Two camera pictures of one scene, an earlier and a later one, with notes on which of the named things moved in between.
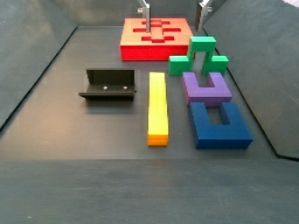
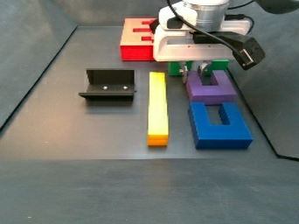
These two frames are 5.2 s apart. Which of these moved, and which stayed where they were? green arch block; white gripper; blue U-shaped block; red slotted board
Moved: white gripper
Stayed: red slotted board; blue U-shaped block; green arch block
